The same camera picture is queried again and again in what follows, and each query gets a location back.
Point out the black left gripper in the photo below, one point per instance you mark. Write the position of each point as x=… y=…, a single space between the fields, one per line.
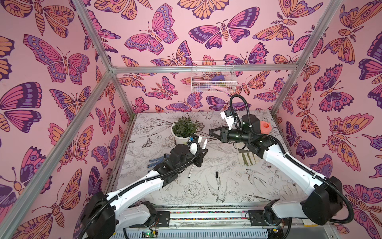
x=199 y=158

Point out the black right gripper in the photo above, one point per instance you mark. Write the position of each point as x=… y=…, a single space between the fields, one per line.
x=225 y=135

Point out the white marker black tip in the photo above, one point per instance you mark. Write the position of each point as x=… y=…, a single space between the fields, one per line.
x=191 y=171
x=205 y=143

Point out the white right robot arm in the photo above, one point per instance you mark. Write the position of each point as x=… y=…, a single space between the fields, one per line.
x=324 y=198

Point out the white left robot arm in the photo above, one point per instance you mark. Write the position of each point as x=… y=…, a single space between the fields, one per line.
x=107 y=213

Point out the white plastic flower pot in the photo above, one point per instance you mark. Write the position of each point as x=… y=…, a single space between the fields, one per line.
x=179 y=139

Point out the green potted plant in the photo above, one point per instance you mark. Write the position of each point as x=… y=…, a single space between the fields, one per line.
x=198 y=126

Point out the beige green work glove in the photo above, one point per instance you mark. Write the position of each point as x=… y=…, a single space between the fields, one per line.
x=247 y=158

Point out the blue dotted work glove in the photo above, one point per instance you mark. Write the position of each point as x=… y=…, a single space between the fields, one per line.
x=153 y=162

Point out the clear wall basket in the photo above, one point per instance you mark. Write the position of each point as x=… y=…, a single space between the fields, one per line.
x=213 y=79

